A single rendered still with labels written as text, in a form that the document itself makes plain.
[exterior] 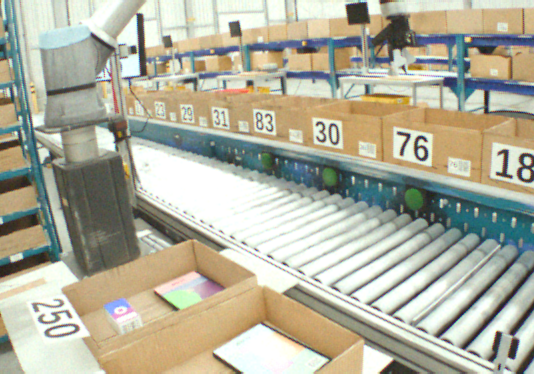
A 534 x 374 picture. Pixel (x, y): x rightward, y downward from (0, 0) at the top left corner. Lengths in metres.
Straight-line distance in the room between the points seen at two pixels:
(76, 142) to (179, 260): 0.43
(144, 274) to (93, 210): 0.25
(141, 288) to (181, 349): 0.32
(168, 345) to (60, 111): 0.69
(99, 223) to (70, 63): 0.45
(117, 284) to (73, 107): 0.48
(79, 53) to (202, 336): 0.79
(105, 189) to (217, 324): 0.55
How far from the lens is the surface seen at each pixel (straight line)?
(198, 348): 0.90
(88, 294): 1.11
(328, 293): 1.08
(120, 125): 1.89
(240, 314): 0.92
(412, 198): 1.45
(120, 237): 1.31
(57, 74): 1.22
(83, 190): 1.24
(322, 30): 8.07
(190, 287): 1.08
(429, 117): 1.78
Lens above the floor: 1.33
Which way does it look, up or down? 18 degrees down
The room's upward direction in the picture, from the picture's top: 5 degrees counter-clockwise
